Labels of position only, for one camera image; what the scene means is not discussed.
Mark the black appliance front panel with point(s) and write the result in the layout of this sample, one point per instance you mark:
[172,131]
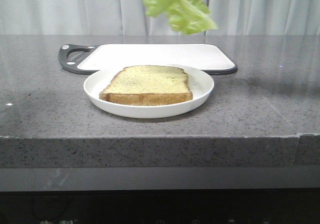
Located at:
[212,206]

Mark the white curtain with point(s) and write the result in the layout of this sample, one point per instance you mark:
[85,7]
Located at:
[128,18]

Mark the bottom toasted bread slice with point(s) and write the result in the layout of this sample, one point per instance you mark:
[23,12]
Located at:
[148,85]

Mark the white round plate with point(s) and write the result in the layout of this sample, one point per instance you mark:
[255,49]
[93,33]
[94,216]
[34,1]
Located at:
[200,84]

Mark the white cutting board black rim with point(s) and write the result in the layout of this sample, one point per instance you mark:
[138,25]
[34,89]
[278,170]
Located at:
[86,59]

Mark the green lettuce leaf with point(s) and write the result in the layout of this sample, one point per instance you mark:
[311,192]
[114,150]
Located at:
[185,16]

